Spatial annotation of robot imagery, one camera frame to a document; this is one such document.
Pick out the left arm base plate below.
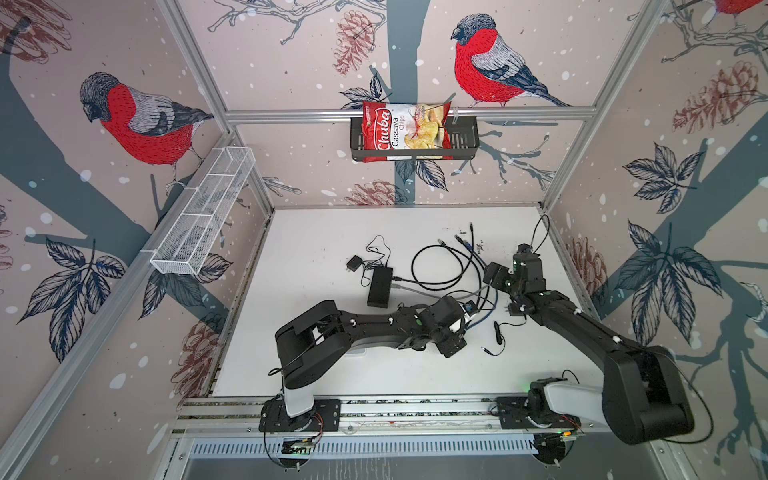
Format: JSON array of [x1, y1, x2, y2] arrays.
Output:
[[258, 397, 341, 433]]

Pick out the red cassava chips bag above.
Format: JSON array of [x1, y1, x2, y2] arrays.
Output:
[[362, 102, 451, 154]]

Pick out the black power adapter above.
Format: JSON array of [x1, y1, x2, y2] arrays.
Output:
[[346, 255, 365, 272]]

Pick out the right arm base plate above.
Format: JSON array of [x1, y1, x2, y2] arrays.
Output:
[[491, 395, 581, 430]]

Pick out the black wire wall basket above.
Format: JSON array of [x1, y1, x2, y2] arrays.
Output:
[[350, 117, 480, 163]]

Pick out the thin black power cord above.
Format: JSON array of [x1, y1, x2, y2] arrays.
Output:
[[356, 235, 394, 289]]

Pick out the small black adapter block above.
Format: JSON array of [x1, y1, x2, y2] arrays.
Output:
[[507, 303, 527, 318]]

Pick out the black network switch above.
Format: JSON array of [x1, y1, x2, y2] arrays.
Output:
[[367, 266, 393, 309]]

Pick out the aluminium front rail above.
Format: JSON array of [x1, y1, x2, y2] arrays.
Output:
[[169, 393, 610, 438]]

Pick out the black ethernet cable loop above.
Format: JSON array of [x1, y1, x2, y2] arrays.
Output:
[[392, 243, 481, 294]]

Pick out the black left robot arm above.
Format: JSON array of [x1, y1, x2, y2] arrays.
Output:
[[270, 295, 479, 419]]

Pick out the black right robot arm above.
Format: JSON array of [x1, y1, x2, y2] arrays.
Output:
[[483, 244, 695, 445]]

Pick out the short black cable with plug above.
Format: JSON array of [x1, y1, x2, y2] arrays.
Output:
[[482, 316, 529, 358]]

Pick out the white mesh wall shelf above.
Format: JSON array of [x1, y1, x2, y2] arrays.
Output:
[[150, 146, 255, 275]]

